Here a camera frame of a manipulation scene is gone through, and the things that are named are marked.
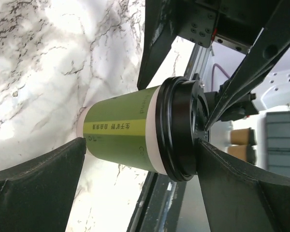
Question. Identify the green paper cup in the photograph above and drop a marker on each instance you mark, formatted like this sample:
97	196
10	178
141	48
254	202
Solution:
122	130

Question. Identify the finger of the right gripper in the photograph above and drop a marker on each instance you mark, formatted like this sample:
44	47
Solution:
161	28
270	46

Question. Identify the black cup lid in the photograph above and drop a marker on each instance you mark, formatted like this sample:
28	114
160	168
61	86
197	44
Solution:
180	116

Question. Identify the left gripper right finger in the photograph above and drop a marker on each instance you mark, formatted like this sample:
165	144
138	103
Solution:
240	197

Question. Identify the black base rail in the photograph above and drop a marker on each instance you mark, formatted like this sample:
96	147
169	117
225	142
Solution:
168	206

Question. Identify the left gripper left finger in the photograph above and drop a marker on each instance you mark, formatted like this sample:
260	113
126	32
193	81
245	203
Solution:
37	195

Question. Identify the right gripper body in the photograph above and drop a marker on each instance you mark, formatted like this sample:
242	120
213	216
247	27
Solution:
233	23

